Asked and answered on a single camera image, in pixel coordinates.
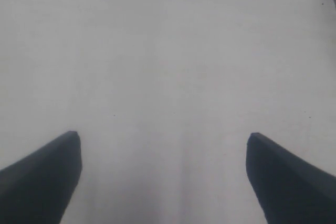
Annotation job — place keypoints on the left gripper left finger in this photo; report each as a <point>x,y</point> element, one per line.
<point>39,187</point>

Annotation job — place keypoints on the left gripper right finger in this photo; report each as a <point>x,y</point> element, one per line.
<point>288,189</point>

